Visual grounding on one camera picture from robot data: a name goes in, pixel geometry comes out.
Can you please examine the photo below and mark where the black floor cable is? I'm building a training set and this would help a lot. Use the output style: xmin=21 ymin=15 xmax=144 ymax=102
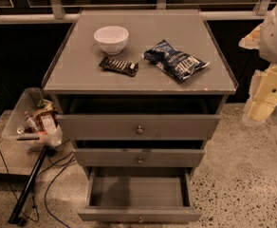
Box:
xmin=0 ymin=128 xmax=40 ymax=223

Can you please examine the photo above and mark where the grey bottom drawer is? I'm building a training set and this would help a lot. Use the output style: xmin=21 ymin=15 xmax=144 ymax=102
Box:
xmin=78 ymin=167 xmax=201 ymax=223

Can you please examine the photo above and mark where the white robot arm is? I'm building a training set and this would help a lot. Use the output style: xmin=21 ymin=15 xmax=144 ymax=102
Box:
xmin=239 ymin=4 xmax=277 ymax=124

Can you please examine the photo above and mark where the grey drawer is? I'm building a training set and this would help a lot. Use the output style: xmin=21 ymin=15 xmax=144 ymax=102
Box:
xmin=74 ymin=141 xmax=205 ymax=167
xmin=56 ymin=96 xmax=222 ymax=141
xmin=78 ymin=167 xmax=201 ymax=223

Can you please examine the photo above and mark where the blue kettle chips bag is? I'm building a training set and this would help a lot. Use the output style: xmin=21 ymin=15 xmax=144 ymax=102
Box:
xmin=143 ymin=40 xmax=209 ymax=83

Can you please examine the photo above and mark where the white metal railing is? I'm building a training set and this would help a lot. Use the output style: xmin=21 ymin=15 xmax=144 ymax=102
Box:
xmin=0 ymin=0 xmax=277 ymax=25

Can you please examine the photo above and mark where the grey top drawer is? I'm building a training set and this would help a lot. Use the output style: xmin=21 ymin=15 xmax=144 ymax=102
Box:
xmin=56 ymin=96 xmax=222 ymax=141

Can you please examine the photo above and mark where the black candy bar wrapper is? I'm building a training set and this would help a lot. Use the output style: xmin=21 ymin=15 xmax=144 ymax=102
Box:
xmin=99 ymin=57 xmax=139 ymax=77

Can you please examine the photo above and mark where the clear plastic bin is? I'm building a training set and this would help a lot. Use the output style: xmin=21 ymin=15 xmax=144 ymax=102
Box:
xmin=2 ymin=87 xmax=63 ymax=151

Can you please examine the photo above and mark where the grey wooden drawer cabinet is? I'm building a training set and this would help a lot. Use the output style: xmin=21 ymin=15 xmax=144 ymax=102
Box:
xmin=41 ymin=9 xmax=239 ymax=176

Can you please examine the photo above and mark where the white ceramic bowl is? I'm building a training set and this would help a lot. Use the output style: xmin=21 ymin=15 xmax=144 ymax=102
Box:
xmin=94 ymin=26 xmax=129 ymax=55

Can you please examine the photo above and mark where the black tripod leg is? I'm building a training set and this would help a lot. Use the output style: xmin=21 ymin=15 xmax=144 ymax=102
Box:
xmin=9 ymin=145 xmax=49 ymax=224

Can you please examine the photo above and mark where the brown labelled bottle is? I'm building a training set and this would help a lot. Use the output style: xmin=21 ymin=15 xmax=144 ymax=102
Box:
xmin=34 ymin=109 xmax=57 ymax=134

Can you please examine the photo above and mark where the grey middle drawer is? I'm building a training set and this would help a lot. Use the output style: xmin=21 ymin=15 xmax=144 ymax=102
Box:
xmin=74 ymin=141 xmax=205 ymax=167

